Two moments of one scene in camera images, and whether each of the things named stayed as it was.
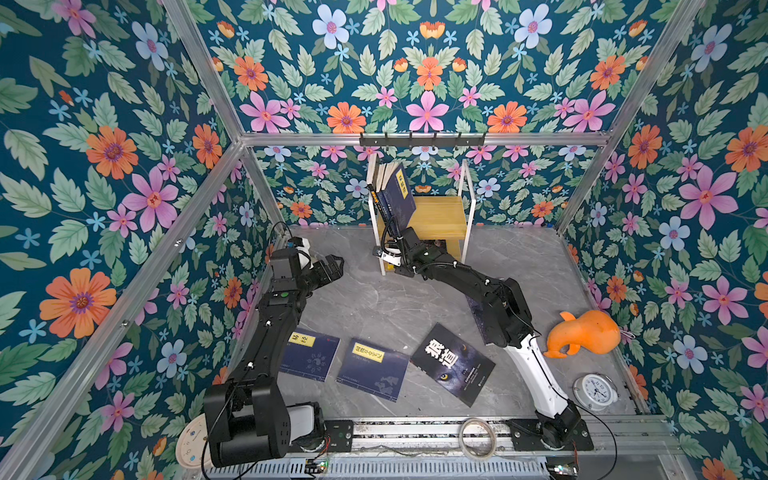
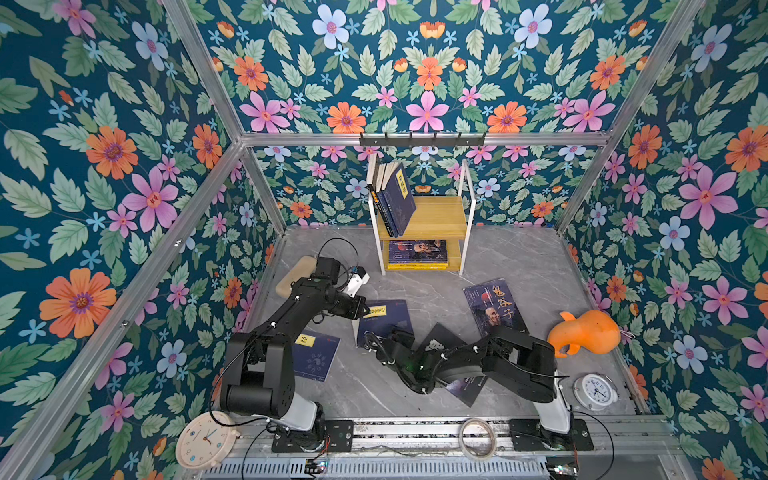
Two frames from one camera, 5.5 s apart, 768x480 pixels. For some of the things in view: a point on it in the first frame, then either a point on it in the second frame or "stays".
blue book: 310,354 stays
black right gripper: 403,271 → 402,337
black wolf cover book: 453,362 stays
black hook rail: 422,141 stays
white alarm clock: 595,391 stays
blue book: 372,369 → 383,317
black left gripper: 334,270 → 355,312
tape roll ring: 493,434 stays
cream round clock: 190,444 stays
